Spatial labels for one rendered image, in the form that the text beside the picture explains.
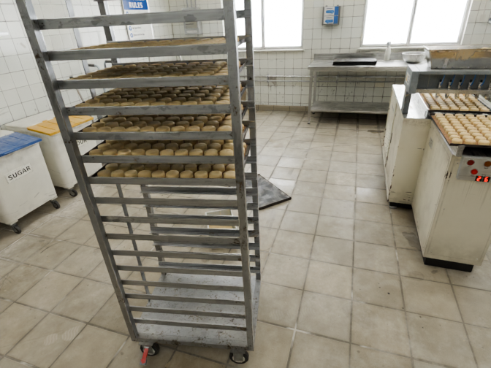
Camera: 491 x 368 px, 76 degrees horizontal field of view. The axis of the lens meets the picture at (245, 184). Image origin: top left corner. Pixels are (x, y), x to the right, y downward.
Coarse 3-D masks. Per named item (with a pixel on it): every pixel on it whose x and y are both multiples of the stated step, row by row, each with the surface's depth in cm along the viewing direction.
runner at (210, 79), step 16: (64, 80) 103; (80, 80) 103; (96, 80) 102; (112, 80) 101; (128, 80) 101; (144, 80) 100; (160, 80) 99; (176, 80) 99; (192, 80) 98; (208, 80) 98; (224, 80) 97
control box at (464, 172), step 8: (464, 160) 173; (480, 160) 171; (488, 160) 169; (464, 168) 175; (472, 168) 174; (480, 168) 172; (488, 168) 171; (456, 176) 181; (464, 176) 177; (472, 176) 176; (480, 176) 174; (488, 176) 173
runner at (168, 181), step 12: (96, 180) 121; (108, 180) 120; (120, 180) 120; (132, 180) 119; (144, 180) 118; (156, 180) 118; (168, 180) 117; (180, 180) 116; (192, 180) 116; (204, 180) 115; (216, 180) 114; (228, 180) 114
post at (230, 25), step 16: (224, 0) 84; (224, 16) 86; (240, 112) 100; (240, 128) 101; (240, 144) 103; (240, 160) 106; (240, 176) 109; (240, 192) 112; (240, 208) 115; (240, 224) 119; (240, 240) 123
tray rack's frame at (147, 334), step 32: (32, 32) 94; (64, 128) 108; (96, 224) 128; (128, 224) 156; (160, 288) 190; (192, 288) 189; (256, 288) 186; (128, 320) 155; (192, 320) 169; (224, 320) 168; (256, 320) 170
